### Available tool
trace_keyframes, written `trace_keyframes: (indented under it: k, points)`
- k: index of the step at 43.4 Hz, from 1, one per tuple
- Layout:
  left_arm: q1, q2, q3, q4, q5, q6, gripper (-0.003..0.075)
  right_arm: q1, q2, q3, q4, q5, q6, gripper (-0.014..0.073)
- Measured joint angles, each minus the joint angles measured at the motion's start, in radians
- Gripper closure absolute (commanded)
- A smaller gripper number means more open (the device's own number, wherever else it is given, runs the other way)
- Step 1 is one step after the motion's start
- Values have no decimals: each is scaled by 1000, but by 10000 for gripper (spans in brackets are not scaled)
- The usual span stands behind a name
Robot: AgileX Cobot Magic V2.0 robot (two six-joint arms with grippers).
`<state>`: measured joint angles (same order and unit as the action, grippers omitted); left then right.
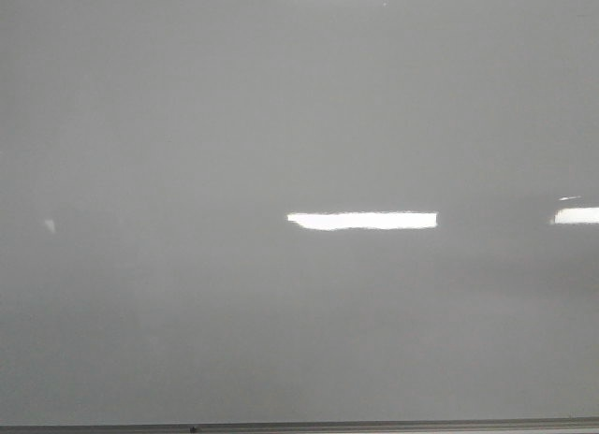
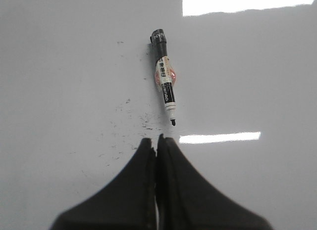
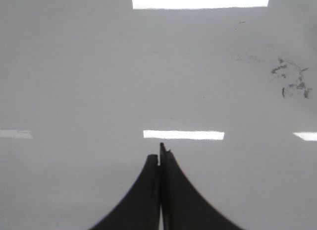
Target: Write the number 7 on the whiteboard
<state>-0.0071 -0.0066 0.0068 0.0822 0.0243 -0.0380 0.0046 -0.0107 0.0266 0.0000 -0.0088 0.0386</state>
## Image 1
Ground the white whiteboard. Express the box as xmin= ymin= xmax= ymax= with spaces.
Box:
xmin=1 ymin=0 xmax=598 ymax=425

